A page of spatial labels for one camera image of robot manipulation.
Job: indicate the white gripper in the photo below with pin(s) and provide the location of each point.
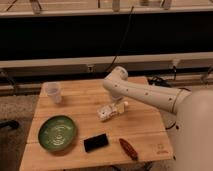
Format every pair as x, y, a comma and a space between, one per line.
115, 96

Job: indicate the white plastic bottle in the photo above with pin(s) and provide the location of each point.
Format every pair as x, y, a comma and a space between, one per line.
108, 111

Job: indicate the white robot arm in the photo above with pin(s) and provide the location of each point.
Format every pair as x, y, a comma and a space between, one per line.
193, 147

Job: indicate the black rectangular sponge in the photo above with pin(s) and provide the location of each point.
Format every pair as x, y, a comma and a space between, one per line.
95, 142

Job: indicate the dark red oblong object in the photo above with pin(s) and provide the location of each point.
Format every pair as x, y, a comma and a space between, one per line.
128, 149

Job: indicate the clear plastic cup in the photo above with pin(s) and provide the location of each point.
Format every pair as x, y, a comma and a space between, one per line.
53, 91

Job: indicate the green ceramic plate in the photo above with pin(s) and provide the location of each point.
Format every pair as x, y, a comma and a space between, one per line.
57, 133

